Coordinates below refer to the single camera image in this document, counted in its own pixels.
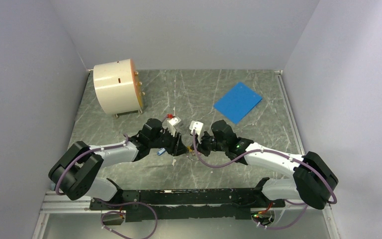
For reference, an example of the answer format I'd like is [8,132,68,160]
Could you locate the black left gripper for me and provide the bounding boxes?
[149,126,189,156]

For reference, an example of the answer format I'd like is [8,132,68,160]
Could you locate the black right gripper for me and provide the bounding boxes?
[191,131,227,157]

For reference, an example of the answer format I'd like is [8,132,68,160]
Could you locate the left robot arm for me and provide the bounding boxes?
[48,117,189,209]

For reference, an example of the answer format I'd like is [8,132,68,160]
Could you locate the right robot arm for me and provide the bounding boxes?
[190,120,339,210]

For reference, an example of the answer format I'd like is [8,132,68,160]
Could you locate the blue key tag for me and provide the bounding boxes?
[157,148,166,156]

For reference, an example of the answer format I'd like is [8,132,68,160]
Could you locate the blue square mat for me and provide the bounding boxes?
[213,82,263,124]

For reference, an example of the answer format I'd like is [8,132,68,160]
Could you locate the cream cylindrical drum device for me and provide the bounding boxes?
[93,59,144,117]

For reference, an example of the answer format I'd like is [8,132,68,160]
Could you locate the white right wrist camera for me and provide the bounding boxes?
[189,120,204,136]

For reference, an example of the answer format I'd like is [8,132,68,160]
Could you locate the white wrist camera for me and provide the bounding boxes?
[189,120,204,136]
[167,117,182,137]

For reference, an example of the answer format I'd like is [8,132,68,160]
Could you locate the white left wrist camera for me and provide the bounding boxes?
[167,117,182,137]

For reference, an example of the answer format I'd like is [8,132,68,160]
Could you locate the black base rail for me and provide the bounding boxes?
[90,188,285,222]

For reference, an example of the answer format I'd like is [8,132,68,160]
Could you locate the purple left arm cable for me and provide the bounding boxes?
[55,114,170,239]

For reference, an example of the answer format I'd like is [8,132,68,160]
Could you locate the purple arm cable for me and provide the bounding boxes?
[191,129,338,231]
[55,114,170,239]

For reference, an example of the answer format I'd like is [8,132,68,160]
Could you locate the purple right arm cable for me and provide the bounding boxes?
[191,129,338,231]

